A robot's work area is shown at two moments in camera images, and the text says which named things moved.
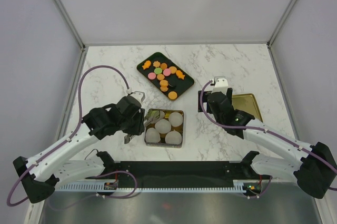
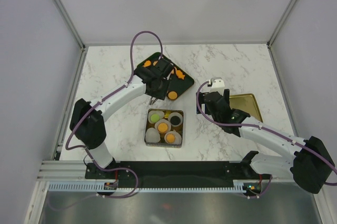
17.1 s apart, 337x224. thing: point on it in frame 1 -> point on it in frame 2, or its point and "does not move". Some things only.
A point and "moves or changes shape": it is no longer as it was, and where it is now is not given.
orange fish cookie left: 146,65 does not move
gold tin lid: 247,103 does not move
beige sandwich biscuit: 164,83 moves or changes shape
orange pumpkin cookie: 160,77 moves or changes shape
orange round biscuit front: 172,95 does not move
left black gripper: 139,129 -> 162,95
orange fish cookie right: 179,74 does not move
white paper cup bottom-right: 173,137 does not move
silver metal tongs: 151,116 -> 152,100
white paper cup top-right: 175,119 does not move
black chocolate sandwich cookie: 171,85 -> 175,120
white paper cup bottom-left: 152,135 does not move
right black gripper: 228,94 does not move
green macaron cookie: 158,70 moves or changes shape
